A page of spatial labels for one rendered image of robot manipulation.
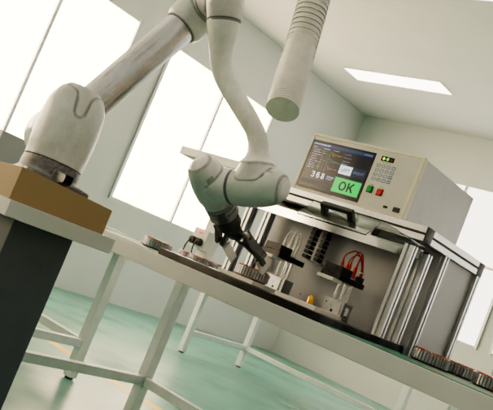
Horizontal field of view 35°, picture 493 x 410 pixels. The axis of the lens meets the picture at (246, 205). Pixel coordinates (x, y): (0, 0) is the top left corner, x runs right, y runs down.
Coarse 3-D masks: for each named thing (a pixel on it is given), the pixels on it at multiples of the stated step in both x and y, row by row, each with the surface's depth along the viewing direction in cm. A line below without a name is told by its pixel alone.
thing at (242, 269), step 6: (240, 264) 244; (234, 270) 246; (240, 270) 243; (246, 270) 242; (252, 270) 242; (258, 270) 243; (246, 276) 242; (252, 276) 243; (258, 276) 242; (264, 276) 244; (264, 282) 244
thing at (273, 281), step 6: (270, 276) 258; (276, 276) 257; (270, 282) 257; (276, 282) 256; (282, 282) 254; (288, 282) 256; (276, 288) 255; (282, 288) 254; (288, 288) 256; (288, 294) 257
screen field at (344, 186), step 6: (336, 180) 255; (342, 180) 254; (348, 180) 252; (336, 186) 254; (342, 186) 253; (348, 186) 252; (354, 186) 250; (360, 186) 249; (336, 192) 254; (342, 192) 252; (348, 192) 251; (354, 192) 250
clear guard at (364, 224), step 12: (312, 204) 227; (312, 216) 221; (324, 216) 220; (336, 216) 219; (360, 216) 217; (348, 228) 213; (360, 228) 212; (372, 228) 211; (384, 228) 224; (408, 240) 229
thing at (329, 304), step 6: (324, 300) 243; (330, 300) 241; (336, 300) 240; (324, 306) 242; (330, 306) 241; (336, 306) 240; (348, 306) 240; (336, 312) 239; (342, 312) 238; (348, 312) 241; (342, 318) 239
